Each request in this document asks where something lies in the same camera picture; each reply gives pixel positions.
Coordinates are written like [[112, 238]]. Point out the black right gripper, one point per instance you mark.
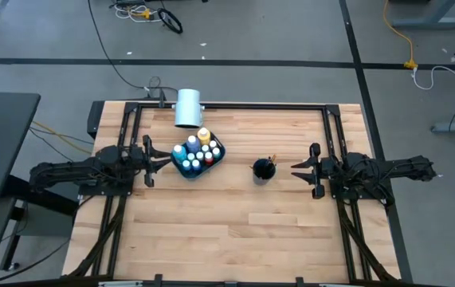
[[320, 171]]

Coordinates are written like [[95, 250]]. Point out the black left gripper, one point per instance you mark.
[[147, 159]]

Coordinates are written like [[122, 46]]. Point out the small bright blue paint bottle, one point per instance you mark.
[[186, 165]]

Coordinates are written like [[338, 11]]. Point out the small light green paint bottle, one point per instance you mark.
[[191, 157]]

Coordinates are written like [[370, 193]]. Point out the large lavender paint bottle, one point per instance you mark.
[[192, 143]]

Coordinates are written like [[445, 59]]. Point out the small black paint bottle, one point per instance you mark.
[[199, 156]]

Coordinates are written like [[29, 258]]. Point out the small turquoise paint bottle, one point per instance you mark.
[[205, 148]]

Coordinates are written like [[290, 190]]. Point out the dark blue plastic cup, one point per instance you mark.
[[259, 177]]

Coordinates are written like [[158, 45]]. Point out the teal plastic storage bin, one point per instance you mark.
[[207, 170]]

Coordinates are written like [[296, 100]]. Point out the large yellow paint bottle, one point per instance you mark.
[[204, 134]]

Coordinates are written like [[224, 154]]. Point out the small teal green paint bottle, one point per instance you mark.
[[216, 152]]

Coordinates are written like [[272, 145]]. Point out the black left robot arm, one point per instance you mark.
[[71, 171]]

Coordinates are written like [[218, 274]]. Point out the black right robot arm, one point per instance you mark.
[[390, 169]]

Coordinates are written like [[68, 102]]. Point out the large teal paint bottle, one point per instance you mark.
[[180, 153]]

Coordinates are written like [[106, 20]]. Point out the white cylindrical lamp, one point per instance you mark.
[[188, 107]]

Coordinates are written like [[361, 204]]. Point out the dark desk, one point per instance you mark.
[[0, 143]]

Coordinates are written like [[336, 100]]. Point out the grey table base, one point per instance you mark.
[[430, 22]]

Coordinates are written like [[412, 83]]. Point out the black lamp mount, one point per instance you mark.
[[161, 101]]

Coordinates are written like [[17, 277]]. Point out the grey aluminium bracket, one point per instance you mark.
[[336, 285], [119, 284]]

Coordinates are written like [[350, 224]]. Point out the black desk leg frame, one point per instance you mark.
[[12, 239]]

